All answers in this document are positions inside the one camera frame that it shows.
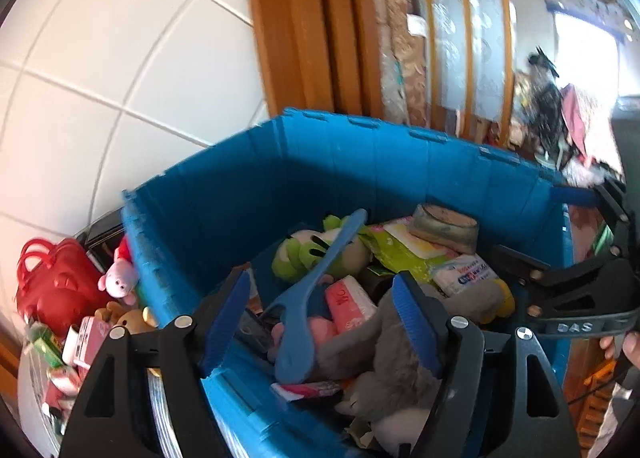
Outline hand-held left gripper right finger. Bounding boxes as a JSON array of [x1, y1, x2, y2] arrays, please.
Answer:
[[391, 270, 583, 458]]

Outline pink soft toy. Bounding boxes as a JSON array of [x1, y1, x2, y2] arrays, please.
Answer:
[[270, 315, 337, 360]]

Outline patterned rolled carpet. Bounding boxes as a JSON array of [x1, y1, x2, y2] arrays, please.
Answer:
[[392, 0, 432, 129]]

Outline black covered floor fan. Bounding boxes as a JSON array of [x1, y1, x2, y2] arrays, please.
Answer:
[[520, 45, 569, 169]]

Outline pink tissue packet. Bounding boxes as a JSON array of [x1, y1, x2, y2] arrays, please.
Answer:
[[324, 275, 379, 335]]

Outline green frog plush toy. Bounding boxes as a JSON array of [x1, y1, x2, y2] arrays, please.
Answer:
[[271, 215, 372, 285]]

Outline white blue packet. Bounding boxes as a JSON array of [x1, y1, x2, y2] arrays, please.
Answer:
[[432, 254, 502, 297]]

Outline blue plastic storage crate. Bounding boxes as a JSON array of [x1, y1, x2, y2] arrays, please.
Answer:
[[122, 108, 576, 458]]

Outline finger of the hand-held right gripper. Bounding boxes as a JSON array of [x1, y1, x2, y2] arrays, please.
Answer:
[[551, 180, 640, 261], [491, 244, 553, 291]]

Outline patterned blanket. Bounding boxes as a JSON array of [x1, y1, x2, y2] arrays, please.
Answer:
[[580, 88, 623, 176]]

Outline brown bear plush toy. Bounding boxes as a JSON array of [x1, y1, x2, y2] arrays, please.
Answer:
[[95, 300, 158, 337]]

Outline pink white box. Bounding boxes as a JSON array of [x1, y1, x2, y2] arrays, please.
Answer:
[[62, 315, 109, 370]]

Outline tape roll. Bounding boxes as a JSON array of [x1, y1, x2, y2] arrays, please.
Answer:
[[411, 203, 480, 255]]

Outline grey plush toy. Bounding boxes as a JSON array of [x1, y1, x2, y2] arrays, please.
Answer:
[[315, 283, 507, 458]]

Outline pink white flat packet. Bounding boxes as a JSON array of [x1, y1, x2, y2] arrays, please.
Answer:
[[270, 380, 347, 405]]

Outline black box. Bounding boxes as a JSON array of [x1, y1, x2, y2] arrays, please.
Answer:
[[75, 210, 127, 269]]

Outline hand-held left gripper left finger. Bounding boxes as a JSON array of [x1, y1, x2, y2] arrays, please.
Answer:
[[59, 268, 252, 458]]

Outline person's right hand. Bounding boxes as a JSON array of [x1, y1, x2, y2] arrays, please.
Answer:
[[599, 332, 640, 370]]

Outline frosted glass door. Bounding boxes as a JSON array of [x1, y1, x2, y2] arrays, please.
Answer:
[[384, 0, 519, 149]]

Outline pink cloth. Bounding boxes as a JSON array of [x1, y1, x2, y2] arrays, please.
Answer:
[[560, 82, 592, 165]]

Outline window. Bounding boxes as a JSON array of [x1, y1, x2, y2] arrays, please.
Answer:
[[552, 10, 624, 89]]

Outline black cylinder container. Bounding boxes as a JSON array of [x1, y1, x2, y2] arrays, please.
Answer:
[[360, 265, 397, 299]]

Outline red handbag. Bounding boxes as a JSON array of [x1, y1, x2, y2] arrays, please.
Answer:
[[15, 238, 109, 339]]

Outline plastic wrapped rolled carpet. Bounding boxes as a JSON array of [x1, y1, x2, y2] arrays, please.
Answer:
[[376, 0, 405, 125]]

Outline green white wet wipes pack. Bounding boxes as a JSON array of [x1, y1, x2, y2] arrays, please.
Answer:
[[367, 217, 462, 285]]

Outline blue plastic paddle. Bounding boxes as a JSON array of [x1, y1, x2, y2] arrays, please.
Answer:
[[262, 208, 369, 385]]

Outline small green box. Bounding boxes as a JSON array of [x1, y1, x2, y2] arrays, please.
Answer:
[[27, 323, 67, 369]]

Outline pink pig plush toy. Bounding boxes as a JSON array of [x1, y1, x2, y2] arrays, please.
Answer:
[[97, 235, 141, 299]]

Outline wooden door frame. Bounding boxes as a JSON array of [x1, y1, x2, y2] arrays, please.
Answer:
[[242, 0, 397, 129]]

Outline green cloth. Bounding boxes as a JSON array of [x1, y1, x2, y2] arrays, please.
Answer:
[[592, 227, 615, 259]]

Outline white storage bin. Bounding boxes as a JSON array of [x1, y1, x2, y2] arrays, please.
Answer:
[[17, 343, 67, 458]]

